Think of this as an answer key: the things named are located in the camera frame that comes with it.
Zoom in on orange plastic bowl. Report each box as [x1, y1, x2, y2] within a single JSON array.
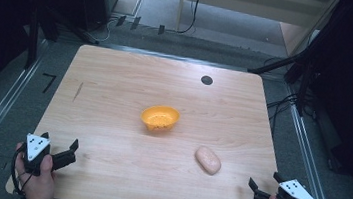
[[138, 103, 183, 135]]

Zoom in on black round table grommet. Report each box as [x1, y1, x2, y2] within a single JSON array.
[[199, 74, 214, 87]]

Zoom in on black hanging cable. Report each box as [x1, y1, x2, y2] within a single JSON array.
[[174, 0, 203, 37]]

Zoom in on black floor cables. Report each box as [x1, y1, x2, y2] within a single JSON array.
[[262, 89, 301, 136]]

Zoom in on white floor cable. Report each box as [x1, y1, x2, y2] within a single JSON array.
[[93, 15, 117, 45]]

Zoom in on person's left hand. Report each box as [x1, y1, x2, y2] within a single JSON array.
[[9, 141, 61, 199]]

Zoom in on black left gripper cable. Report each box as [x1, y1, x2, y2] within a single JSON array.
[[6, 149, 35, 199]]

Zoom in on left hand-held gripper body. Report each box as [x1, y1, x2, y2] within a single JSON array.
[[19, 132, 59, 179]]

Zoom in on black metal stand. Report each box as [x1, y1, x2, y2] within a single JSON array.
[[243, 42, 324, 119], [22, 3, 104, 78]]

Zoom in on pink oval bread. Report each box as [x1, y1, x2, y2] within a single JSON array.
[[192, 144, 224, 177]]

